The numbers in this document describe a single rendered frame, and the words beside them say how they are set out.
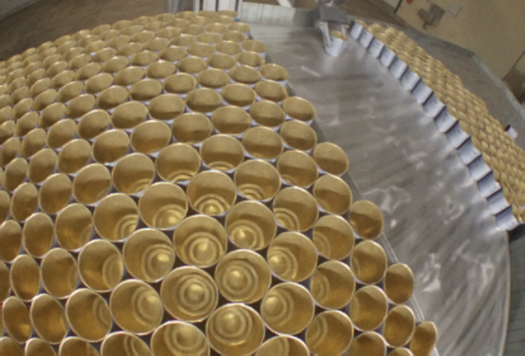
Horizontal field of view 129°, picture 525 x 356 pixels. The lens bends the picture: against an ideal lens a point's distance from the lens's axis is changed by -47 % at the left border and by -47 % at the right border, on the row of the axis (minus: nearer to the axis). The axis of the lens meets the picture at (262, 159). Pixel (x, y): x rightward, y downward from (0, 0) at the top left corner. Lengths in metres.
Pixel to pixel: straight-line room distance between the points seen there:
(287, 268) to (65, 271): 0.36
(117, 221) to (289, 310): 0.31
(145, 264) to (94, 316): 0.13
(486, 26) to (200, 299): 7.07
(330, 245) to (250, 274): 0.15
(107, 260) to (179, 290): 0.12
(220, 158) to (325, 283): 0.29
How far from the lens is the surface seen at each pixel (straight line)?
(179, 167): 0.42
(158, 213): 0.40
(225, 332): 0.37
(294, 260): 0.39
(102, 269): 0.40
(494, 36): 6.95
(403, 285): 0.44
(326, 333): 0.41
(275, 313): 0.38
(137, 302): 0.38
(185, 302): 0.37
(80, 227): 0.43
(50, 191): 0.44
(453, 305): 0.65
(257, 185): 0.41
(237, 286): 0.36
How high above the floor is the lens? 1.46
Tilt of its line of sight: 55 degrees down
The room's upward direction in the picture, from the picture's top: 17 degrees clockwise
